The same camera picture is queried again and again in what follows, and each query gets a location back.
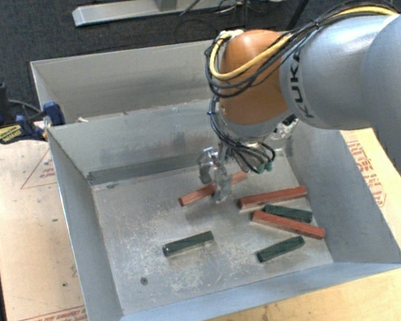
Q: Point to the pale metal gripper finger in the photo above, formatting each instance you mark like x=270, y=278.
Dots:
x=224, y=186
x=204, y=166

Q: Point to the red-brown block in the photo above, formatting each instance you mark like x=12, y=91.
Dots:
x=195, y=196
x=271, y=196
x=291, y=225

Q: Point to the dark green flat block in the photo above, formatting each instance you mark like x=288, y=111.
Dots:
x=291, y=212
x=187, y=243
x=280, y=249

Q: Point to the grey metal bin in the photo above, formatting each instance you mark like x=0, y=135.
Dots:
x=156, y=216

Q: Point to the brown cardboard board, red print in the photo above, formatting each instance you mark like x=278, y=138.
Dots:
x=30, y=237

